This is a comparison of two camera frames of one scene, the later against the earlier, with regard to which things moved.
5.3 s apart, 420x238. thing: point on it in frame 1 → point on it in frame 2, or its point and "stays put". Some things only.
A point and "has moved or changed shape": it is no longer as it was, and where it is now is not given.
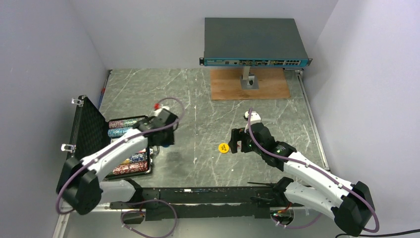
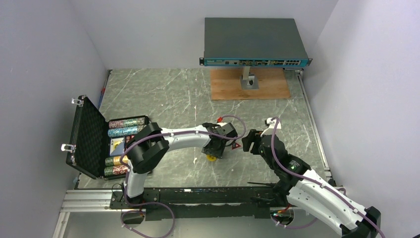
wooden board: [226, 85] stays put
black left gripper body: [168, 139] → [217, 152]
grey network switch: [253, 42] stays put
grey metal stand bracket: [248, 81] stays put
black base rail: [207, 203] stays put
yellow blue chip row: [134, 157] → [116, 160]
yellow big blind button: [223, 148] has moved or changed shape
